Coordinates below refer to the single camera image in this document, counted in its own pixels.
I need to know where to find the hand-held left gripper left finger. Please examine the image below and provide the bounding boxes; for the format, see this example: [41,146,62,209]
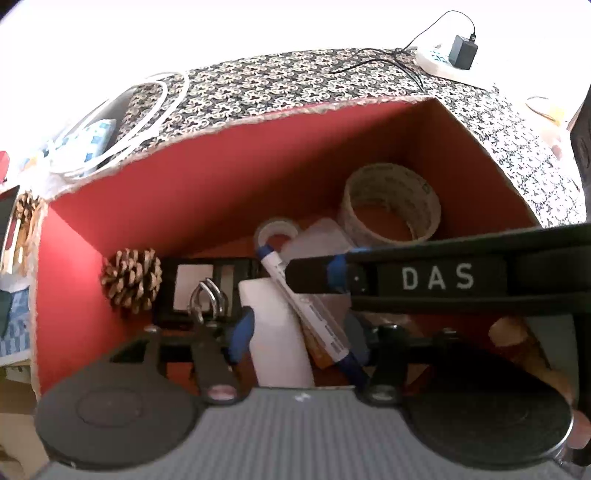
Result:
[107,307,257,407]

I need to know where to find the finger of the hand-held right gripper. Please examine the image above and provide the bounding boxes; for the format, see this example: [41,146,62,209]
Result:
[286,253,352,294]

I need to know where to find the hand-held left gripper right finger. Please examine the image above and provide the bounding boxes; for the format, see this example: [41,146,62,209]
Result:
[351,323,481,407]

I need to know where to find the white plastic bottle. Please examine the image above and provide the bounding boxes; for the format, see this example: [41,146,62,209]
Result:
[237,277,315,388]

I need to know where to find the red cardboard box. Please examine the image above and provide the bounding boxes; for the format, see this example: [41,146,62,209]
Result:
[31,96,578,402]

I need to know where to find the person's right hand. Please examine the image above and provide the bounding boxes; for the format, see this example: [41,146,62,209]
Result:
[488,318,591,450]

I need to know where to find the blue white marker pen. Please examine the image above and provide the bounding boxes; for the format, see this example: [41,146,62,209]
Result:
[255,244,371,389]

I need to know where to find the metal binder rings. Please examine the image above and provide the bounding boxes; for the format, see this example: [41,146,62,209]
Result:
[188,277,230,325]

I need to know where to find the small white tape roll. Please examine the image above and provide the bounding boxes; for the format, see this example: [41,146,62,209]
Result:
[253,218,302,254]

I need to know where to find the brown flat object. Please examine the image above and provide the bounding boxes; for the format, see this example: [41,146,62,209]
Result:
[302,323,348,370]

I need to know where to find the black case with white window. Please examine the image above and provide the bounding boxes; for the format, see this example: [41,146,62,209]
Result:
[154,257,260,325]

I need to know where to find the large clear tape roll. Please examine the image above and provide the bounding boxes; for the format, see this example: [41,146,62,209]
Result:
[338,163,443,248]

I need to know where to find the pine cone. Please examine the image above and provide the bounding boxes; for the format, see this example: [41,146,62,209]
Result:
[100,248,163,315]
[15,191,47,234]

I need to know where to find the white power strip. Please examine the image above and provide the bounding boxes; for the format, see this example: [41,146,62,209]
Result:
[414,43,477,78]

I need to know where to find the black plug-in charger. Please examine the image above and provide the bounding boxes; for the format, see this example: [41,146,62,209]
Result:
[450,34,479,71]

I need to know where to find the blue patterned cloth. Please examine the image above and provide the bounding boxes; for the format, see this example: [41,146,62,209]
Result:
[0,290,34,357]

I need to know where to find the blue patterned packet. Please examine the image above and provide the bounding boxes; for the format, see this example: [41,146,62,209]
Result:
[59,119,117,158]

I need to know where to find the coiled white cable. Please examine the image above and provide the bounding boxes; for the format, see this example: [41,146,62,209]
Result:
[45,71,191,182]

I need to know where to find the black charger cable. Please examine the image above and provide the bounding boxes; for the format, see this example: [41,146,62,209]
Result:
[330,10,477,89]

